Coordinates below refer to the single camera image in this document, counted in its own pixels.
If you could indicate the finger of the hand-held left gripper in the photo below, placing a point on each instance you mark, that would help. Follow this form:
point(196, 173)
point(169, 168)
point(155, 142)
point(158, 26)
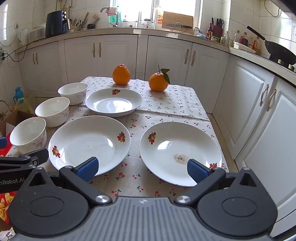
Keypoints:
point(27, 158)

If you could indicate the gas stove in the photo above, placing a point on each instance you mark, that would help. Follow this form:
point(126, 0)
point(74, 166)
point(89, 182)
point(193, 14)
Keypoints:
point(284, 63)

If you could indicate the orange with leaf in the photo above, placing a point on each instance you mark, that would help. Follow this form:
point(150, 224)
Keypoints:
point(158, 82)

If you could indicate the white power strip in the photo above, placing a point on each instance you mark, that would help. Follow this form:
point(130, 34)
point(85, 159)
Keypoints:
point(1, 54)

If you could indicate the white fruit-print plate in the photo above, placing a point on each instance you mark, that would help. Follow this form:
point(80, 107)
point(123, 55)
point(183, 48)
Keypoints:
point(113, 104)
point(175, 143)
point(87, 141)

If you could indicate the chrome faucet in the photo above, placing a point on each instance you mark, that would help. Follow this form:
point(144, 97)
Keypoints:
point(104, 9)

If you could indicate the dark sauce bottle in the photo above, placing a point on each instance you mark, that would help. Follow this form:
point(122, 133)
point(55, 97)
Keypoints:
point(209, 32)

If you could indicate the wooden cutting board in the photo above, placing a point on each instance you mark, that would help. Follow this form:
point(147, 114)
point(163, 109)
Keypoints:
point(182, 18)

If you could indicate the pink cloth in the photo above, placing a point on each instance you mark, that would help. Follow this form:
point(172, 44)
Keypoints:
point(112, 11)

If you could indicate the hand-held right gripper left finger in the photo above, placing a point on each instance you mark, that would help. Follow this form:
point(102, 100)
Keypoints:
point(89, 169)

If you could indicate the cardboard box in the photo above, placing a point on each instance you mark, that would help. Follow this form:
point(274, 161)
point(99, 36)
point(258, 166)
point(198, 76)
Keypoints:
point(16, 118)

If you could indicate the kitchen window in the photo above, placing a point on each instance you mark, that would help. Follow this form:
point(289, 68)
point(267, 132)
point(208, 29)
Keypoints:
point(161, 5)

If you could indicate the range hood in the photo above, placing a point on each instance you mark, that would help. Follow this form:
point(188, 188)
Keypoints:
point(286, 3)

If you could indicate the blue thermos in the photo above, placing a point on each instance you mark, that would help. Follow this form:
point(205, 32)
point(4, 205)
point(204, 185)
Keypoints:
point(18, 95)

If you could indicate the white rice cooker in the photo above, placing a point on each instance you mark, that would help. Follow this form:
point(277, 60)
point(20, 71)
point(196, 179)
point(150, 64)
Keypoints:
point(37, 32)

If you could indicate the green packet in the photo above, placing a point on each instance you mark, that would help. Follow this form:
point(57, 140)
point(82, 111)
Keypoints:
point(216, 39)

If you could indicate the kitchen utensil holder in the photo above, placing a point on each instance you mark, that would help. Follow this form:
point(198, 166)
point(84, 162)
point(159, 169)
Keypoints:
point(77, 27)

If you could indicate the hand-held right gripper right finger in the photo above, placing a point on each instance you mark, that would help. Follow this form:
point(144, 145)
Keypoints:
point(196, 171)

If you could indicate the red floral box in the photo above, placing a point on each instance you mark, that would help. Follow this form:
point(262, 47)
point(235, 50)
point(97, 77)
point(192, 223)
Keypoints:
point(5, 204)

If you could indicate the black air fryer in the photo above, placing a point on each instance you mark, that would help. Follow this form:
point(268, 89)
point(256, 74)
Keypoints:
point(56, 24)

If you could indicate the white floral bowl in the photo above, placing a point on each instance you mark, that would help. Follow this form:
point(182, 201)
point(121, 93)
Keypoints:
point(54, 118)
point(27, 143)
point(72, 97)

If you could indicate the dark red knife block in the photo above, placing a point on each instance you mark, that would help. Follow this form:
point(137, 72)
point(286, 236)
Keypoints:
point(217, 30)

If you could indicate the white electric kettle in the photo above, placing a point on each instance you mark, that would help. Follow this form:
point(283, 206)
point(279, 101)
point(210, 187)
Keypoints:
point(23, 36)

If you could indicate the black wok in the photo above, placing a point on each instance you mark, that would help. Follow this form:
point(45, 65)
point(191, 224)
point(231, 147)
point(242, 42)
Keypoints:
point(279, 51)

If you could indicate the black kitchen knife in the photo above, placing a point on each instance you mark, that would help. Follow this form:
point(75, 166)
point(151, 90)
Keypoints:
point(178, 26)

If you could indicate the clear plastic bottle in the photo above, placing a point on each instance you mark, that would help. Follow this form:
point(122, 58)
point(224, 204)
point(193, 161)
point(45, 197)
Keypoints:
point(226, 39)

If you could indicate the white plastic tray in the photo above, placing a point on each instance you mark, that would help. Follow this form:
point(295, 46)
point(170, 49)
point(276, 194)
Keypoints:
point(242, 47)

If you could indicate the cherry-print tablecloth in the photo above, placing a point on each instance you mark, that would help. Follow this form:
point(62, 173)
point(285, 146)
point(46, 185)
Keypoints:
point(134, 162)

